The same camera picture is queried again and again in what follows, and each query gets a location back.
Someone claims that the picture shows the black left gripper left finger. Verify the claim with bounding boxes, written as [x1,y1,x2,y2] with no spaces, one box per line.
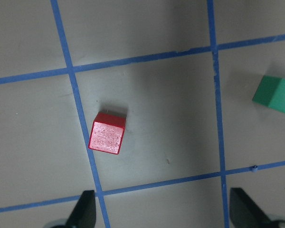
[65,190,96,228]

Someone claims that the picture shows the green wooden block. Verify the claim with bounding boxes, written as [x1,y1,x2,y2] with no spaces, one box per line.
[252,76,285,114]

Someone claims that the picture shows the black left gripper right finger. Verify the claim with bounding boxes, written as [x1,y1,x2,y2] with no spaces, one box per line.
[229,188,276,228]

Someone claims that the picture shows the red wooden block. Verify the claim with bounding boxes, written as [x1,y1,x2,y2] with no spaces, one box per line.
[88,112,126,155]

